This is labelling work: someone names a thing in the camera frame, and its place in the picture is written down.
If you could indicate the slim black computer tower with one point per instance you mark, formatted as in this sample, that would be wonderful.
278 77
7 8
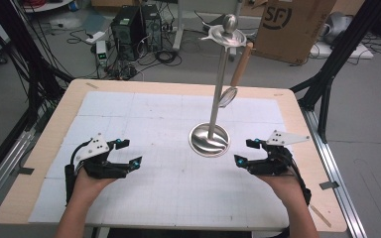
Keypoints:
152 26

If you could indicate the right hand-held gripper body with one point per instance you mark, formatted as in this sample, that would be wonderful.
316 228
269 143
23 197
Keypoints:
274 163

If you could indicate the brown cardboard box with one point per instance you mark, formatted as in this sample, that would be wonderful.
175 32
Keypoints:
291 29

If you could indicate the large black computer tower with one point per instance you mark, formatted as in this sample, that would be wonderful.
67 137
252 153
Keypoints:
125 33

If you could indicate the aluminium rail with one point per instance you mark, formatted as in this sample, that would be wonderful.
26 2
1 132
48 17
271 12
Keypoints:
337 172
3 165

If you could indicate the black frame strut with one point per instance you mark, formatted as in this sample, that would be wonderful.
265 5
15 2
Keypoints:
26 66
340 53

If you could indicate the person's left hand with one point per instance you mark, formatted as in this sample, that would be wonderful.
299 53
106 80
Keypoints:
86 188

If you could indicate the black tape piece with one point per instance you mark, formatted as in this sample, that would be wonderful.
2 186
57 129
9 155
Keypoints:
25 170

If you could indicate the white grid mat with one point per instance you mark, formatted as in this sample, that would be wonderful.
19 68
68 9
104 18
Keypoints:
162 191

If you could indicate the grey rounded object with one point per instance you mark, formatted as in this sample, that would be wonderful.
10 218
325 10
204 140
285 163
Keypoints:
339 26

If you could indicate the grey tape piece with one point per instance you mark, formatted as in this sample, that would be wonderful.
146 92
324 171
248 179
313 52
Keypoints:
329 185

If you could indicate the person's right hand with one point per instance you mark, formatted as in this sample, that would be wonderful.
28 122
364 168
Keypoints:
284 188

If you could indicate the silver metal stand rack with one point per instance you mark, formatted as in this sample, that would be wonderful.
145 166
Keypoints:
209 140

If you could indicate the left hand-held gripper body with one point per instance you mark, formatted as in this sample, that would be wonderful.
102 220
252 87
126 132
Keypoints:
102 167

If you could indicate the small device with green display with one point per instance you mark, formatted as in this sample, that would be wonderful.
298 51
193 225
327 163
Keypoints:
101 53

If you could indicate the white power strip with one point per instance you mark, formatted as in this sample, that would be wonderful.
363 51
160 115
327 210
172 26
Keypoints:
95 37

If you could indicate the white metal stand pole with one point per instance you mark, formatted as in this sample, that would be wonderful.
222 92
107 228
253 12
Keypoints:
178 26

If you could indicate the beige tape strip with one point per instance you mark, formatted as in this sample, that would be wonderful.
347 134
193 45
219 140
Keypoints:
320 216

